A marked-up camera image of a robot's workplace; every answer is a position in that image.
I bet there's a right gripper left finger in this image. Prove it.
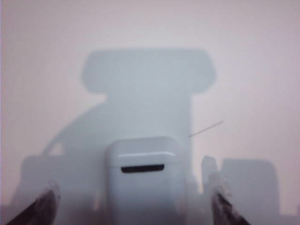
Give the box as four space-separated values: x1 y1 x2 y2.
0 180 61 225

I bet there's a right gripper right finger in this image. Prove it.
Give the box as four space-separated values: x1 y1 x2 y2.
201 155 252 225

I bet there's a white wireless earbud case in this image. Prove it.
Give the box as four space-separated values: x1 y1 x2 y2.
104 136 188 225

